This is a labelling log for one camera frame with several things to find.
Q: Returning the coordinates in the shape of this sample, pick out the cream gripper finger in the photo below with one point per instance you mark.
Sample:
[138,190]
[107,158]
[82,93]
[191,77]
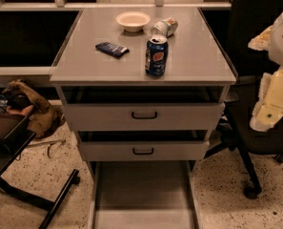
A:
[262,41]
[268,110]

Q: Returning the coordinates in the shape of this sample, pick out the blue pepsi can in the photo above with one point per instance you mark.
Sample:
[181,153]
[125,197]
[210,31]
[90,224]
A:
[156,55]

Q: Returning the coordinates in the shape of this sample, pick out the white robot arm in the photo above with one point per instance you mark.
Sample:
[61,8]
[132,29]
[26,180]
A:
[275,50]

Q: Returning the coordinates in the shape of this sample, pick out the silver crushed can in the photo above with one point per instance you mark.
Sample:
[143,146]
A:
[165,27]

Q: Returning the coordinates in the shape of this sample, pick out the grey drawer cabinet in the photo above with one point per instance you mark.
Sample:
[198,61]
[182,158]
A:
[194,58]

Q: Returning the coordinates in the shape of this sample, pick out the bottom grey drawer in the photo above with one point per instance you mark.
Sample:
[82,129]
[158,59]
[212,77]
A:
[143,195]

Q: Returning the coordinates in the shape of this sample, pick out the grey drawer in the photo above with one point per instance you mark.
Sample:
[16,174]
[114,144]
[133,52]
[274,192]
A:
[111,108]
[143,195]
[141,145]

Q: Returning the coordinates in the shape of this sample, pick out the middle grey drawer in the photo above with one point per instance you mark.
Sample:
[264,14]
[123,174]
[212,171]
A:
[141,145]

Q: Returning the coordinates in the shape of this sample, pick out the top grey drawer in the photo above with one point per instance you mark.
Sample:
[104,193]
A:
[111,108]

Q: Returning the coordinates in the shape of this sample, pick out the black office chair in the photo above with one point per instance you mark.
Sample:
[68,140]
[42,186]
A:
[234,28]

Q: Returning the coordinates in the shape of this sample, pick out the white bowl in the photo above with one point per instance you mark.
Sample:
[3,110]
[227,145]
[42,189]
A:
[133,21]

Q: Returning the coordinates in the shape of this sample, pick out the blue snack bag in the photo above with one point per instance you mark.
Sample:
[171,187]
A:
[112,49]

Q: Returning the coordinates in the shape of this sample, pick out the brown cloth bag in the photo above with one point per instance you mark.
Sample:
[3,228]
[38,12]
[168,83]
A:
[44,119]

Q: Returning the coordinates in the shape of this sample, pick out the black side table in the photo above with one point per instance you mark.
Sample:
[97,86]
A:
[43,169]

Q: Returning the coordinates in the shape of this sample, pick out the black box on table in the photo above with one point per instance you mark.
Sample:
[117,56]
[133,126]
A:
[11,127]

